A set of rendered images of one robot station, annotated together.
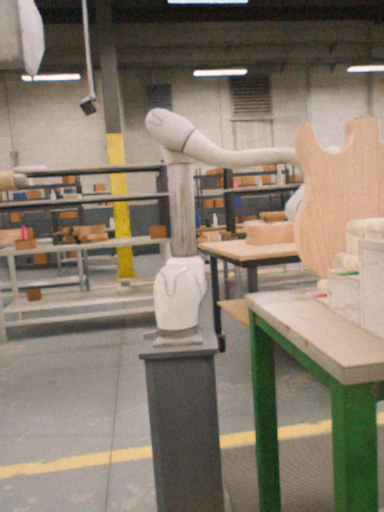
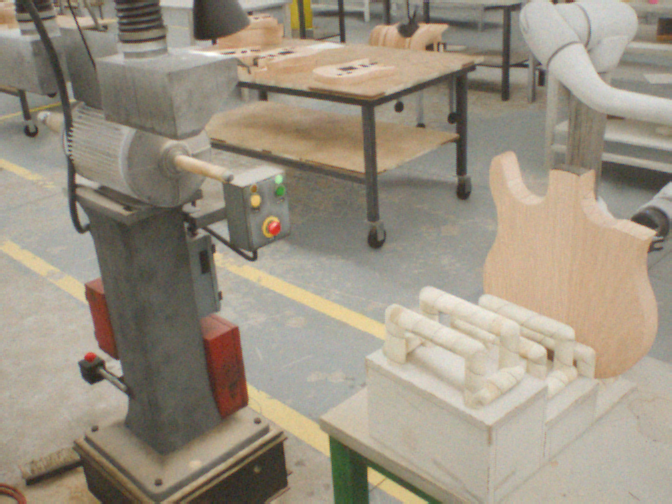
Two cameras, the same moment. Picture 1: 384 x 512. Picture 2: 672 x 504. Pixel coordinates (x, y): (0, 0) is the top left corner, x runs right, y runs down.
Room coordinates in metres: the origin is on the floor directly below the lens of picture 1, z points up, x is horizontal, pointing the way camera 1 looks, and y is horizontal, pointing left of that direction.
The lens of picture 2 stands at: (-0.03, -1.20, 1.82)
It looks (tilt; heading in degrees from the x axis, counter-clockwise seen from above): 25 degrees down; 54
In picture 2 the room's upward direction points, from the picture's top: 4 degrees counter-clockwise
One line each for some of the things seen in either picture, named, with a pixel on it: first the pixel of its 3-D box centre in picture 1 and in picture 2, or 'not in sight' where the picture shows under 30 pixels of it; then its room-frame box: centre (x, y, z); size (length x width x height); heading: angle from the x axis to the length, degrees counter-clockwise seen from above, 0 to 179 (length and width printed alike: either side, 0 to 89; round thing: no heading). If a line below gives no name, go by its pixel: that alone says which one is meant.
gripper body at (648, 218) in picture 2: not in sight; (641, 231); (1.31, -0.41, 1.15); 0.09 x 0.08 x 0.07; 4
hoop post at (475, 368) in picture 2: not in sight; (475, 378); (0.68, -0.54, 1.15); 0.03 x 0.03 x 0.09
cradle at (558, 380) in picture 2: not in sight; (554, 383); (0.88, -0.54, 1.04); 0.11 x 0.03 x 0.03; 5
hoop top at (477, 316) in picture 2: not in sight; (467, 312); (0.75, -0.45, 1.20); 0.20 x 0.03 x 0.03; 94
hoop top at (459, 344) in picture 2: not in sight; (433, 332); (0.67, -0.46, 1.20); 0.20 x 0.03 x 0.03; 94
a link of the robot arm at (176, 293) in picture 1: (176, 294); not in sight; (1.54, 0.07, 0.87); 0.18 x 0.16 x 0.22; 169
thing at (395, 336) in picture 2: not in sight; (395, 338); (0.67, -0.37, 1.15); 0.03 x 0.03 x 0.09
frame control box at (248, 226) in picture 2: not in sight; (237, 214); (0.95, 0.65, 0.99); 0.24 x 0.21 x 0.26; 97
